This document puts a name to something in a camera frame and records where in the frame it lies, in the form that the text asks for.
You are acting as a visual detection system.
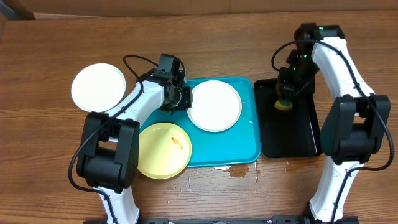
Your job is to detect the green yellow sponge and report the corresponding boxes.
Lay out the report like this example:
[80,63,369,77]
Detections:
[274,83,293,111]

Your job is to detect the white plate with red streak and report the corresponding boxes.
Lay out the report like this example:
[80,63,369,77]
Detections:
[187,80,243,132]

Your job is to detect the yellow plate with orange stain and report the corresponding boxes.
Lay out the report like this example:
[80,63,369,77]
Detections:
[138,123,192,180]

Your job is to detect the white plate with faint stain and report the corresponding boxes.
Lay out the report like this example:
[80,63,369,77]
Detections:
[71,63,126,112]

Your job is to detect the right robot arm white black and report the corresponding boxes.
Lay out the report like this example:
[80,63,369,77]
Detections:
[274,23,394,223]

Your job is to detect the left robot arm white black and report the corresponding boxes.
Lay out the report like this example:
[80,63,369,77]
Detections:
[68,54,193,223]

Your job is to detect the black plastic tray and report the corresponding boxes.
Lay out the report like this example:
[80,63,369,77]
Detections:
[254,78,322,159]

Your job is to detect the teal plastic tray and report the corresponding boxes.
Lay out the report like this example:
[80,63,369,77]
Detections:
[141,77,262,167]

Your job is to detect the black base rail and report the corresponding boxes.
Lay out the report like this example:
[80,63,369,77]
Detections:
[83,215,361,224]

